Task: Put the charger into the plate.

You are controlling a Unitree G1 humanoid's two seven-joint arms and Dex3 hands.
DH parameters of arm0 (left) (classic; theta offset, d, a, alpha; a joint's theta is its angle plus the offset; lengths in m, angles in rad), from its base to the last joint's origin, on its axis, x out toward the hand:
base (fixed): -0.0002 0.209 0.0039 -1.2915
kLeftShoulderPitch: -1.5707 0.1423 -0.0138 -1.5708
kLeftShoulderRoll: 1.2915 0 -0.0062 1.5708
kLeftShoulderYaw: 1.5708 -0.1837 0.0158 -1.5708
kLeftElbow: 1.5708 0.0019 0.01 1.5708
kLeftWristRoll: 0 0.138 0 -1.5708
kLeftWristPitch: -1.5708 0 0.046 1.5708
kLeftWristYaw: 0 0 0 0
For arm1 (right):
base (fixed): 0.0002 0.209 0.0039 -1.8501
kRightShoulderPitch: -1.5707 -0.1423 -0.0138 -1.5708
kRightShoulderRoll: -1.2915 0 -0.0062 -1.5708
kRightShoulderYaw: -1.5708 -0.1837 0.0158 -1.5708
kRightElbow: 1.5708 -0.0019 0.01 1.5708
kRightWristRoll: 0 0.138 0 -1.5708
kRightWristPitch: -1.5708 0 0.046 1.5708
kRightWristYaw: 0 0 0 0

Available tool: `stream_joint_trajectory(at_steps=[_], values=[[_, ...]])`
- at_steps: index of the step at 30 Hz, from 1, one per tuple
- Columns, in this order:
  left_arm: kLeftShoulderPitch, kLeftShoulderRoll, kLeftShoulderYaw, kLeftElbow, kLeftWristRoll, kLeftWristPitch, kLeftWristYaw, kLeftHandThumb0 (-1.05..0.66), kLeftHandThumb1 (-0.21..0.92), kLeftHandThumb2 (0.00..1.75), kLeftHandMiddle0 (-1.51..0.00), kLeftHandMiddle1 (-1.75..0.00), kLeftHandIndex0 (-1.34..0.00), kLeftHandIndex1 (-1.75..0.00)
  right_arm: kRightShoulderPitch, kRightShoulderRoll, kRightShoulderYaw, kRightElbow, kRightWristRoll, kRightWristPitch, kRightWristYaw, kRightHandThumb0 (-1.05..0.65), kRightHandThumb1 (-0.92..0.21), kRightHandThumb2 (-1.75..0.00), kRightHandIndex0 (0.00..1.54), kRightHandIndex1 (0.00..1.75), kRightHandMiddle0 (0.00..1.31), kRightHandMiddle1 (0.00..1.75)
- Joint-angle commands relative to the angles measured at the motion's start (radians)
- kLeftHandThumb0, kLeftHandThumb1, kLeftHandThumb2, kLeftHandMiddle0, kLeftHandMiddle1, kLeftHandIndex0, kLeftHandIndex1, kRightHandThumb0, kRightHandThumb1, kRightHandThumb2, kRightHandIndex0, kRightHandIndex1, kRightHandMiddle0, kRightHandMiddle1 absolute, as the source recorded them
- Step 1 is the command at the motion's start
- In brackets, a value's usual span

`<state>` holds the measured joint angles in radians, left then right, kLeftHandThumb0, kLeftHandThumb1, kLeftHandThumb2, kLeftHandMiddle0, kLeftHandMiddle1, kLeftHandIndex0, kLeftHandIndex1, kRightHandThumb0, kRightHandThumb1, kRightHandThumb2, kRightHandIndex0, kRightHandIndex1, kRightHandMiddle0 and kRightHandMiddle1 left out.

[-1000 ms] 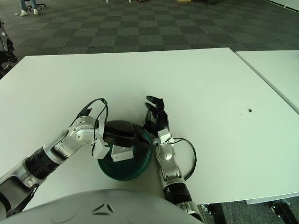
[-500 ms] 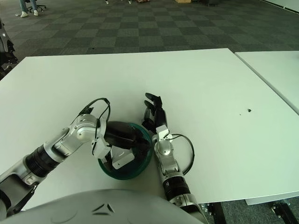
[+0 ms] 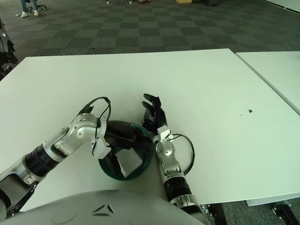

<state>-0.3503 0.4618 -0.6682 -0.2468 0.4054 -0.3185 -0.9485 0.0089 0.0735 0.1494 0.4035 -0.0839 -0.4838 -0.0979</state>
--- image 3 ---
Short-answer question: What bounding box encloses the black left forearm cable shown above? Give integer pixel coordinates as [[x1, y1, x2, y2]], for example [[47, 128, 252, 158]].
[[79, 96, 112, 141]]

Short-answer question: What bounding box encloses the black forearm cable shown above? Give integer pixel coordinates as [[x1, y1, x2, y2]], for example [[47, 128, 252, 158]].
[[170, 133, 196, 176], [79, 96, 112, 141]]

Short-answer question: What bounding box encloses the white charger block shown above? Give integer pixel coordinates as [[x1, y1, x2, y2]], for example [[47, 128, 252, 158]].
[[117, 149, 143, 178]]

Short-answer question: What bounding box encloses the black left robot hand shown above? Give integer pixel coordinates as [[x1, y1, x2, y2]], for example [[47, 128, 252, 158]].
[[104, 120, 154, 176]]

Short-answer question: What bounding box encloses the black office chair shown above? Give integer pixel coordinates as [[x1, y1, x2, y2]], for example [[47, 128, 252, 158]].
[[0, 17, 18, 79]]

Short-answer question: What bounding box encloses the black table leg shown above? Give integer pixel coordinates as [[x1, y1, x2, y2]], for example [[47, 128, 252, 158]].
[[201, 196, 226, 225], [271, 196, 294, 221]]

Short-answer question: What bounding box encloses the black swivel chair base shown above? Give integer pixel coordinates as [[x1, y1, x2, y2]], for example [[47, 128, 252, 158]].
[[27, 0, 48, 13]]

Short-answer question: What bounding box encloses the white side table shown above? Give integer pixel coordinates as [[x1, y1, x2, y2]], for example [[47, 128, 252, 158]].
[[235, 50, 300, 113]]

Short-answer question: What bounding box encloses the seated person in jeans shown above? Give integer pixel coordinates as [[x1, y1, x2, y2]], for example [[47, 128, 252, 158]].
[[20, 0, 39, 18]]

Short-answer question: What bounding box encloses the white robot torso shell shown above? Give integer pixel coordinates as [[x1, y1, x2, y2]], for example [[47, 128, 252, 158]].
[[0, 189, 203, 225]]

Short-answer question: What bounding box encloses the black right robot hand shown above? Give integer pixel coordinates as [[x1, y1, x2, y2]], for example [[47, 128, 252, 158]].
[[141, 93, 168, 135]]

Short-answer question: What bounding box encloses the black right forearm cable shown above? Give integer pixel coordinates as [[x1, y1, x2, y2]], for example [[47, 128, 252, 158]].
[[170, 133, 196, 176]]

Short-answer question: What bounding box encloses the dark green round plate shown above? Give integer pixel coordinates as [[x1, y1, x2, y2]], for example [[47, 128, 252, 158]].
[[97, 123, 155, 182]]

